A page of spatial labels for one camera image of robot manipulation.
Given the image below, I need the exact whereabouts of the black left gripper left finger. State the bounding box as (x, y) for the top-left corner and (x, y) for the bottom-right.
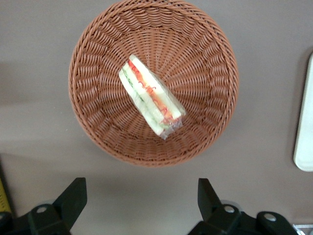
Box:
(14, 178), (88, 235)

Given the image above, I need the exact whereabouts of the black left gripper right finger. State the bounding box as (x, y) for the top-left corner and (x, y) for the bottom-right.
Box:
(188, 178), (260, 235)

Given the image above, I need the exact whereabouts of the plastic-wrapped triangle sandwich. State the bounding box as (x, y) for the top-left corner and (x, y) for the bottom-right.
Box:
(118, 54), (186, 141)

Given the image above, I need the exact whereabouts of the white plastic tray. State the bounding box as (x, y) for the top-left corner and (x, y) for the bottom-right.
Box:
(293, 51), (313, 172)

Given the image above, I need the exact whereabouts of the brown woven wicker basket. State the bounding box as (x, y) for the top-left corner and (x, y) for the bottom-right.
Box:
(68, 0), (240, 168)

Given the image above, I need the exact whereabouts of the yellow and black perforated strip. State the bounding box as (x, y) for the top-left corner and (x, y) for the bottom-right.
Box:
(0, 154), (16, 217)

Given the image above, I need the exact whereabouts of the grey metal bracket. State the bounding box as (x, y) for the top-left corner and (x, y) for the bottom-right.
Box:
(292, 223), (313, 235)

